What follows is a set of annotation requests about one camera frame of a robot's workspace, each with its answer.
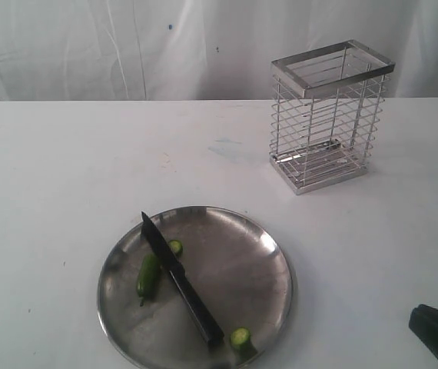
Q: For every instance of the chrome wire utensil holder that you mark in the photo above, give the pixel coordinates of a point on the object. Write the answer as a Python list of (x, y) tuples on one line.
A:
[(326, 108)]

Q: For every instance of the thick cucumber chunk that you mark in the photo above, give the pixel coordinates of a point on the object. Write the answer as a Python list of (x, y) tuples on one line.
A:
[(240, 339)]

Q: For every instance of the green vegetable piece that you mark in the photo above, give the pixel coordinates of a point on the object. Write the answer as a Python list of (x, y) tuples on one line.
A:
[(148, 278)]

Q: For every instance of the round stainless steel plate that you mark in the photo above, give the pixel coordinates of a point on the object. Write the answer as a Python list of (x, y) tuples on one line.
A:
[(238, 270)]

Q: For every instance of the yellow-green vegetable piece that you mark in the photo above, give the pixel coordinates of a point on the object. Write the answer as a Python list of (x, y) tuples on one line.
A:
[(176, 246)]

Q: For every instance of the black knife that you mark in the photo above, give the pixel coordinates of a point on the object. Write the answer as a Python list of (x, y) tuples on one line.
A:
[(207, 326)]

